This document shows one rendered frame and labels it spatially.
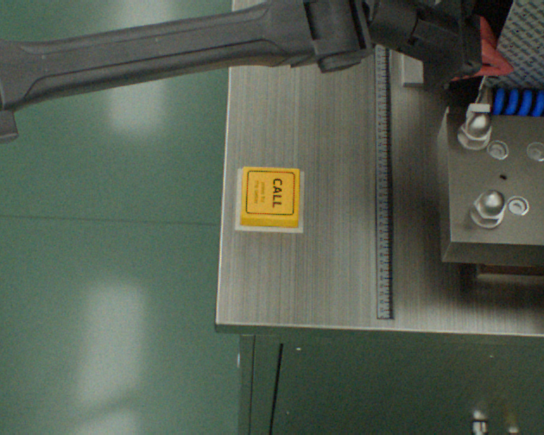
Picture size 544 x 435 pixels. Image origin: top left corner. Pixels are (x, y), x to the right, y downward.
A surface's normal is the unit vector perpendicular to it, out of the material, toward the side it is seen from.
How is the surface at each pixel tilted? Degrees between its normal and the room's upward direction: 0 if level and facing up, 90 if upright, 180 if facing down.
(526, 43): 90
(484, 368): 90
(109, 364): 0
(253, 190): 0
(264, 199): 0
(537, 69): 90
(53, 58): 29
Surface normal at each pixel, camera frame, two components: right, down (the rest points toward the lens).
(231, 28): 0.42, -0.10
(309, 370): -0.03, 0.91
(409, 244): 0.03, -0.41
